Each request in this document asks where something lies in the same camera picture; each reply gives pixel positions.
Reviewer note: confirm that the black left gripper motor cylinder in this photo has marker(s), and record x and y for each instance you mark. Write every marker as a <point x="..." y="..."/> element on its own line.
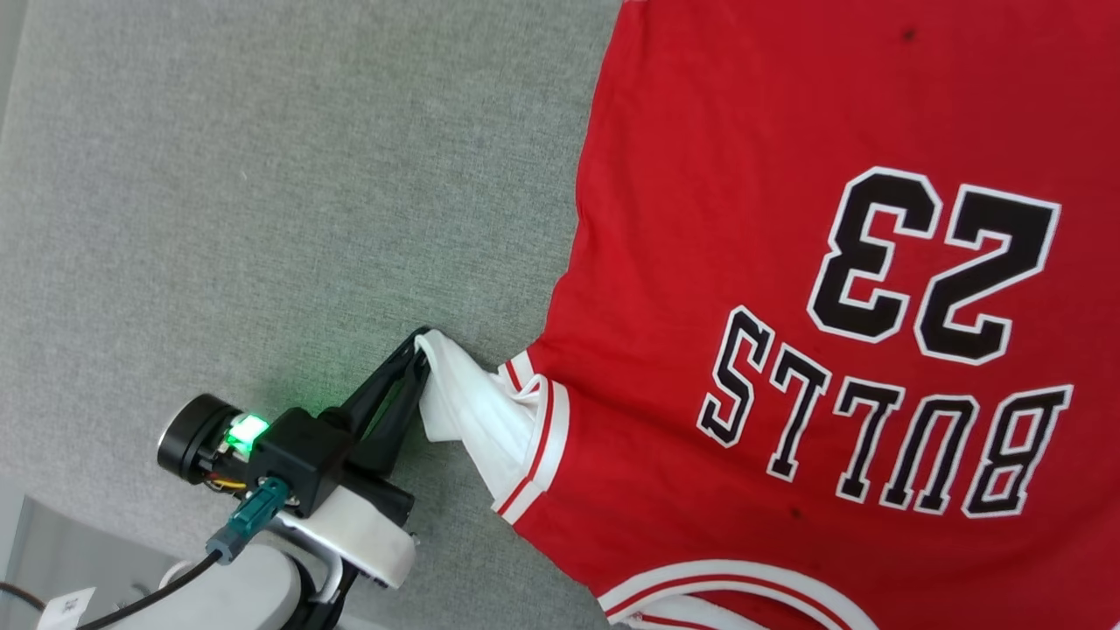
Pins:
<point x="188" y="433"/>

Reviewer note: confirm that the red basketball jersey white trim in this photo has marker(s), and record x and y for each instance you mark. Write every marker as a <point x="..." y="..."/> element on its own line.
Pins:
<point x="744" y="131"/>

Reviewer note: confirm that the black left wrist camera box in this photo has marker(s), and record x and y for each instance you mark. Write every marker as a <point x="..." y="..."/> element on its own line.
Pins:
<point x="297" y="451"/>

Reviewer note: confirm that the grey fabric sofa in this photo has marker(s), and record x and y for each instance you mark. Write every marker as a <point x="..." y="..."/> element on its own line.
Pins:
<point x="262" y="175"/>

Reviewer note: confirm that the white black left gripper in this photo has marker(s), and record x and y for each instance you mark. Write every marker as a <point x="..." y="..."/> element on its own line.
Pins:
<point x="367" y="534"/>

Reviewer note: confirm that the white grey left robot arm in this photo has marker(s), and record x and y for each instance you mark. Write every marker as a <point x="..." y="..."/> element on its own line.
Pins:
<point x="236" y="595"/>

